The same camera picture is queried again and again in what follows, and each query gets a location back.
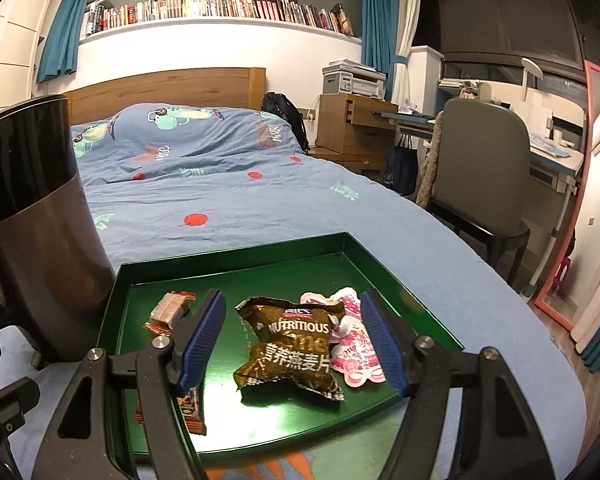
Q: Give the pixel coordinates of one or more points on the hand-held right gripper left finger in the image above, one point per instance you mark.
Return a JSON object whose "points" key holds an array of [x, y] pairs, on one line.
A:
{"points": [[205, 340]]}

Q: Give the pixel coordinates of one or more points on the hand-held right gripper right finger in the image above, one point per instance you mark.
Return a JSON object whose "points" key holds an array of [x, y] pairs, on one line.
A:
{"points": [[382, 340]]}

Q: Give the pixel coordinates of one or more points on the pink cartoon character packet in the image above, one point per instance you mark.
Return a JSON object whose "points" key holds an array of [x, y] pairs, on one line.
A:
{"points": [[352, 355]]}

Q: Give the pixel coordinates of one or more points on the small brown wafer packet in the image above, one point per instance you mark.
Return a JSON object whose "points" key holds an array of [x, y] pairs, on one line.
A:
{"points": [[169, 312]]}

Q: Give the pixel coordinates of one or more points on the dark red snack packet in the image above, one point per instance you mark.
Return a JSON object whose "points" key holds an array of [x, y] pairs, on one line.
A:
{"points": [[192, 410]]}

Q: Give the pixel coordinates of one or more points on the brown oat snack packet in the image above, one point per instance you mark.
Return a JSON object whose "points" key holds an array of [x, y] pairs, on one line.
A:
{"points": [[290, 350]]}

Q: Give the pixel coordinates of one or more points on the green tray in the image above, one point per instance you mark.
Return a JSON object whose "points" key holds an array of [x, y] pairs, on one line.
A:
{"points": [[280, 270]]}

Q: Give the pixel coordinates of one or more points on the dark blue bag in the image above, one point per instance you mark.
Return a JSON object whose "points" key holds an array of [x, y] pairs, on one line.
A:
{"points": [[400, 167]]}

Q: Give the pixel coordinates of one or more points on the grey chair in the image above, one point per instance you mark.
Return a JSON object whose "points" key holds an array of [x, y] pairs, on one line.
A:
{"points": [[480, 170]]}

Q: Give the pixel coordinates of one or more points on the wooden dresser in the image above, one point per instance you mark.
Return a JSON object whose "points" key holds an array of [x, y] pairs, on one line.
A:
{"points": [[337, 125]]}

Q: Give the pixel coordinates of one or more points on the black backpack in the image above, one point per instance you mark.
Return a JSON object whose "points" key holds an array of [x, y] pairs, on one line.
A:
{"points": [[285, 120]]}

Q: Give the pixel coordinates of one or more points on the light blue desk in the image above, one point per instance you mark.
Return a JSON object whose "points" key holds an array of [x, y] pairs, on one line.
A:
{"points": [[555, 157]]}

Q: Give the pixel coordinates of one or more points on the wooden bed headboard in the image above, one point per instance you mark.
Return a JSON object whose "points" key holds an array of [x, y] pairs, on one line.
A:
{"points": [[180, 90]]}

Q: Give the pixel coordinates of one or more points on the white printer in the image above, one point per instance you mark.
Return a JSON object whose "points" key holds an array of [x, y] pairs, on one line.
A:
{"points": [[352, 80]]}

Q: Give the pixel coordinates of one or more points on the white curtain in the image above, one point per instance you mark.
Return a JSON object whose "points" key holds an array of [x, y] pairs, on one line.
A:
{"points": [[407, 35]]}

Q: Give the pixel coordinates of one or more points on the white wardrobe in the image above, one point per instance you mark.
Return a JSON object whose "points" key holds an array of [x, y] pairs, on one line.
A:
{"points": [[10, 45]]}

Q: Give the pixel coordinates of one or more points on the white desk lamp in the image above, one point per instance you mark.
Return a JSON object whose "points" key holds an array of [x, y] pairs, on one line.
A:
{"points": [[530, 67]]}

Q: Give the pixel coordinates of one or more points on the row of books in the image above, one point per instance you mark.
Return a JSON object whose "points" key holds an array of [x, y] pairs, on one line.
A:
{"points": [[220, 7]]}

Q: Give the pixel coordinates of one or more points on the dark window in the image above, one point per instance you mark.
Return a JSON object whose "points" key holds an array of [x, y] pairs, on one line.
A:
{"points": [[505, 20]]}

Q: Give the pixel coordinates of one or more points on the wall outlet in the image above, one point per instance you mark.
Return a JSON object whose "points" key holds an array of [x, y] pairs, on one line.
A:
{"points": [[310, 115]]}

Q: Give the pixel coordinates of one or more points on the white wall shelf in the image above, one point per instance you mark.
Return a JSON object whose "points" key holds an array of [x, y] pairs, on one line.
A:
{"points": [[220, 26]]}

